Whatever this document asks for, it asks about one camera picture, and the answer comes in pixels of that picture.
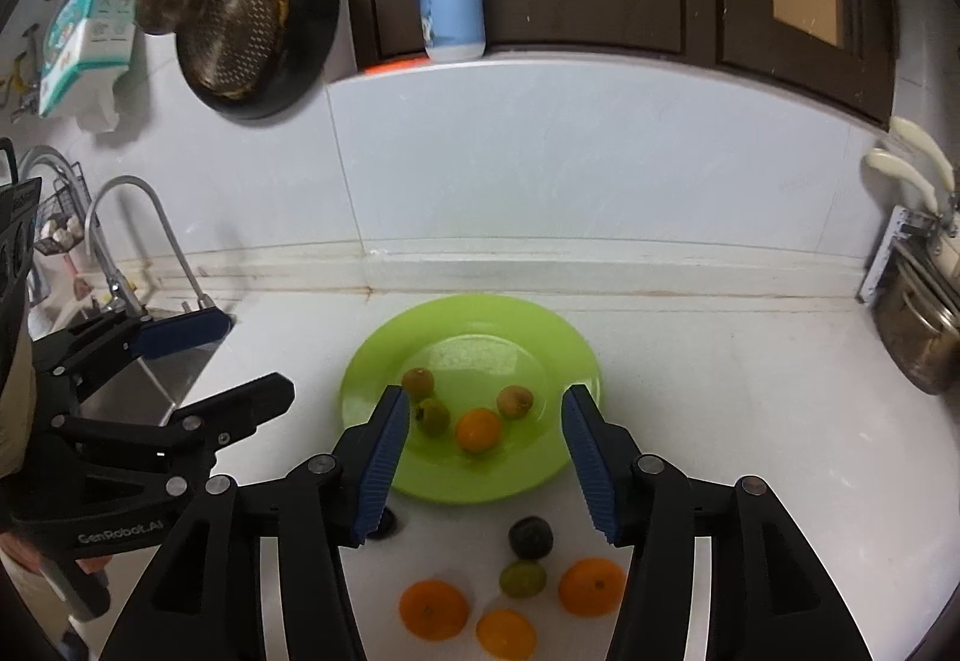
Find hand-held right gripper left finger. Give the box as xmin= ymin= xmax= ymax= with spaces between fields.
xmin=97 ymin=385 xmax=412 ymax=661

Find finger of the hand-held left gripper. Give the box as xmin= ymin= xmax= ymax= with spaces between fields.
xmin=31 ymin=307 xmax=230 ymax=401
xmin=51 ymin=372 xmax=296 ymax=498

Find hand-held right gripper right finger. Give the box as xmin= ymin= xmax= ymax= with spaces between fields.
xmin=561 ymin=383 xmax=871 ymax=661

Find dark green avocado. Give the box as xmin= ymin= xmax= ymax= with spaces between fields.
xmin=508 ymin=515 xmax=555 ymax=561

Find green kiwi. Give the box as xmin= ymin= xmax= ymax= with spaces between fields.
xmin=500 ymin=560 xmax=547 ymax=599

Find green plate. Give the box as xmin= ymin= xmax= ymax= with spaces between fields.
xmin=340 ymin=295 xmax=603 ymax=504

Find person's left hand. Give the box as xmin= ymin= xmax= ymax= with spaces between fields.
xmin=0 ymin=530 xmax=113 ymax=578

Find steel sink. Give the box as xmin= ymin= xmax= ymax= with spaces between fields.
xmin=64 ymin=305 xmax=235 ymax=431

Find green-brown kiwi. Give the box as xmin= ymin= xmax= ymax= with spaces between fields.
xmin=415 ymin=398 xmax=451 ymax=438

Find small orange tangerine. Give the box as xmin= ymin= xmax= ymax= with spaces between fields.
xmin=455 ymin=408 xmax=503 ymax=454

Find curved steel faucet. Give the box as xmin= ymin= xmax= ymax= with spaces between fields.
xmin=84 ymin=175 xmax=217 ymax=319

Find teal tissue pack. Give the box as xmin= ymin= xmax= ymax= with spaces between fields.
xmin=37 ymin=0 xmax=149 ymax=133

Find black frying pan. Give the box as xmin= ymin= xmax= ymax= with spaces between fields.
xmin=175 ymin=0 xmax=340 ymax=122

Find orange flat object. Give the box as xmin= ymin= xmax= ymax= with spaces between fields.
xmin=365 ymin=56 xmax=433 ymax=76

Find steel pot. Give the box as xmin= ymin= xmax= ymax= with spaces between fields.
xmin=870 ymin=241 xmax=960 ymax=396

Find steel knife rack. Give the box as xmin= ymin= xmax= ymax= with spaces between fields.
xmin=857 ymin=200 xmax=960 ymax=306

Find black wire basket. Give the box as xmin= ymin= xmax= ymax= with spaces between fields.
xmin=31 ymin=175 xmax=97 ymax=257

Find metal wall hooks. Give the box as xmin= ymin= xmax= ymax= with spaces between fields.
xmin=0 ymin=25 xmax=42 ymax=124

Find cream handled knife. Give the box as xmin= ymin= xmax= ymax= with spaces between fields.
xmin=861 ymin=149 xmax=942 ymax=216
xmin=889 ymin=115 xmax=957 ymax=193

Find dark wooden window frame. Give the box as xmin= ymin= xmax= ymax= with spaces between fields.
xmin=337 ymin=0 xmax=901 ymax=128

